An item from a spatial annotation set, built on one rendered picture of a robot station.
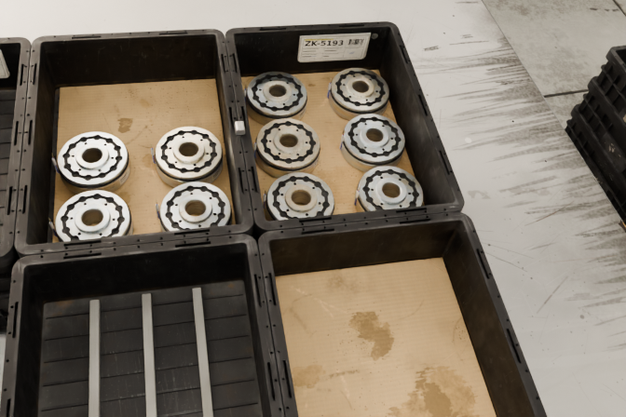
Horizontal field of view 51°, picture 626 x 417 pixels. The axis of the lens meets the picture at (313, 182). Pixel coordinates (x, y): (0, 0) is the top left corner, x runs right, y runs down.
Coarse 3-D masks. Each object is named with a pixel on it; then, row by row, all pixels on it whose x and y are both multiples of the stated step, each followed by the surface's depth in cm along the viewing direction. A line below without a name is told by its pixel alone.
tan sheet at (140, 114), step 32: (64, 96) 110; (96, 96) 110; (128, 96) 111; (160, 96) 112; (192, 96) 113; (64, 128) 106; (96, 128) 106; (128, 128) 107; (160, 128) 108; (224, 160) 105; (64, 192) 99; (128, 192) 100; (160, 192) 100; (224, 192) 102; (96, 224) 96; (160, 224) 97
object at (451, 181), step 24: (312, 24) 112; (336, 24) 112; (360, 24) 113; (384, 24) 114; (408, 72) 107; (240, 96) 100; (240, 120) 97; (432, 120) 101; (432, 144) 99; (456, 192) 94; (264, 216) 88; (336, 216) 89; (360, 216) 89; (384, 216) 90; (408, 216) 90
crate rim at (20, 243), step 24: (24, 144) 91; (240, 144) 95; (24, 168) 88; (240, 168) 92; (24, 192) 86; (240, 192) 90; (24, 216) 84; (24, 240) 82; (96, 240) 83; (120, 240) 83; (144, 240) 84; (168, 240) 84
